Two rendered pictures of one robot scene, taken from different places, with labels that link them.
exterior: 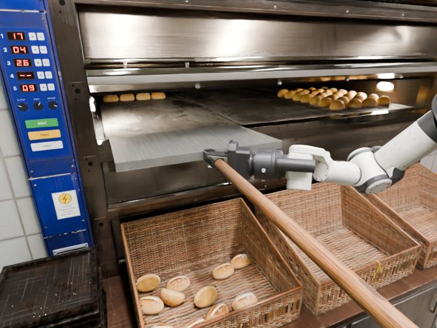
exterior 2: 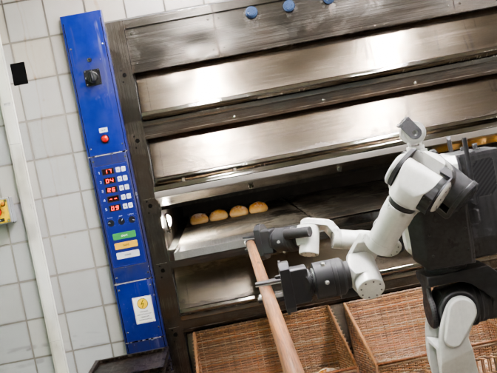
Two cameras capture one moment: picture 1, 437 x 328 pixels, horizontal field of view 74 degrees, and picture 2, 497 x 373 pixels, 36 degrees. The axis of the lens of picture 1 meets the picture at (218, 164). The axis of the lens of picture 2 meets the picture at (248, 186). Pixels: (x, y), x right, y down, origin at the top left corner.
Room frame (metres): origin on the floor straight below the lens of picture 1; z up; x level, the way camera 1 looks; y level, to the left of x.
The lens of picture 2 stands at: (-1.71, -0.97, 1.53)
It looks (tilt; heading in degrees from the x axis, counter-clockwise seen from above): 3 degrees down; 21
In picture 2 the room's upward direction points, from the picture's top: 11 degrees counter-clockwise
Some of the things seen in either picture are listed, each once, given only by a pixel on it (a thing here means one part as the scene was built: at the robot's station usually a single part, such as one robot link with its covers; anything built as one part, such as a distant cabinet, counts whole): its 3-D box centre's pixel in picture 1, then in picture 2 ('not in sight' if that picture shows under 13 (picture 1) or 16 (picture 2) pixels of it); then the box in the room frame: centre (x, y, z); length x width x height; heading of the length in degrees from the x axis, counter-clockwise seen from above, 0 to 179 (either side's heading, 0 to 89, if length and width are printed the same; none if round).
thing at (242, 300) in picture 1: (244, 300); not in sight; (0.82, -0.10, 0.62); 0.10 x 0.07 x 0.05; 110
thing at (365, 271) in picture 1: (330, 233); (433, 336); (1.11, -0.51, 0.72); 0.56 x 0.49 x 0.28; 114
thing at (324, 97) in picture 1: (330, 96); not in sight; (1.98, -0.75, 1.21); 0.61 x 0.48 x 0.06; 23
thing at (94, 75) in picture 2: not in sight; (90, 70); (0.89, 0.56, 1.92); 0.06 x 0.04 x 0.11; 113
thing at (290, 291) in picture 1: (205, 268); (273, 367); (0.88, 0.05, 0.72); 0.56 x 0.49 x 0.28; 114
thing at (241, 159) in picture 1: (249, 163); (274, 240); (0.76, -0.09, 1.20); 0.12 x 0.10 x 0.13; 77
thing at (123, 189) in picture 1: (296, 153); (396, 247); (1.35, -0.39, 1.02); 1.79 x 0.11 x 0.19; 113
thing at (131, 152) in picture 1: (190, 139); (247, 235); (1.02, 0.10, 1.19); 0.55 x 0.36 x 0.03; 112
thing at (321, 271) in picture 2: not in sight; (307, 283); (0.01, -0.42, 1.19); 0.12 x 0.10 x 0.13; 112
